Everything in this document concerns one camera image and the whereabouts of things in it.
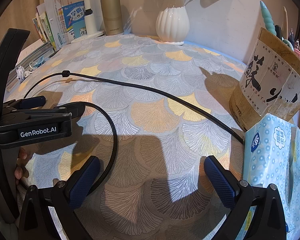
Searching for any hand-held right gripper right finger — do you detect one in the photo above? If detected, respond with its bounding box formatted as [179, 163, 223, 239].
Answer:
[204, 155, 288, 240]

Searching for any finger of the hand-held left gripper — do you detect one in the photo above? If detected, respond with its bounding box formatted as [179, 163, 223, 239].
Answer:
[4, 95, 46, 111]
[52, 102, 86, 123]

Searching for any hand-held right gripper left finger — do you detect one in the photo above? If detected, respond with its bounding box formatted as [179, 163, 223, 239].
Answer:
[18, 155, 102, 240]

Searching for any person's left hand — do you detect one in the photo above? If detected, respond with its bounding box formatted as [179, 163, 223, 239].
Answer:
[14, 148, 28, 180]

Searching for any crumpled white paper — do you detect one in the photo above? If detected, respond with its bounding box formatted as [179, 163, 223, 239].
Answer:
[15, 66, 28, 81]

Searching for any blue face mask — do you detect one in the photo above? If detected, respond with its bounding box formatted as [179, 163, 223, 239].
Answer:
[27, 56, 47, 70]

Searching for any flat stack of booklets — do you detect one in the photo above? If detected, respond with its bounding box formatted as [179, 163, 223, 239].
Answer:
[7, 42, 56, 81]

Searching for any blue floral tissue pack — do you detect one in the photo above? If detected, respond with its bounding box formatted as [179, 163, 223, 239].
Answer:
[243, 113, 300, 235]

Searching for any row of upright books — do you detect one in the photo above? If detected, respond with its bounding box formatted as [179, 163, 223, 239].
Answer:
[32, 0, 87, 52]

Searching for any white lamp stand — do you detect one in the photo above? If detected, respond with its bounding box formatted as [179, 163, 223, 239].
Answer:
[82, 0, 106, 41]

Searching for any gold thermos canister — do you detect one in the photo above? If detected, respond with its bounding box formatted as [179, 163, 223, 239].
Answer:
[100, 0, 125, 36]

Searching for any bamboo pen holder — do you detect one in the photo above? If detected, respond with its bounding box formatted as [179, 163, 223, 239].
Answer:
[229, 27, 300, 132]

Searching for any white ribbed vase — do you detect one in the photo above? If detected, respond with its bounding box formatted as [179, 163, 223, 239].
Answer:
[155, 0, 190, 46]

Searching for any teal spiral horn pen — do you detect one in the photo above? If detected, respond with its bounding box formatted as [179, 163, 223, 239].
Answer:
[259, 1, 276, 32]

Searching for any wooden stick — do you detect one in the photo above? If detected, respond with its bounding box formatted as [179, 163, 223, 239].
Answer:
[282, 6, 290, 40]

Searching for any black braided cable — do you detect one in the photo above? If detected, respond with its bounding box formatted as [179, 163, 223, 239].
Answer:
[24, 71, 244, 206]

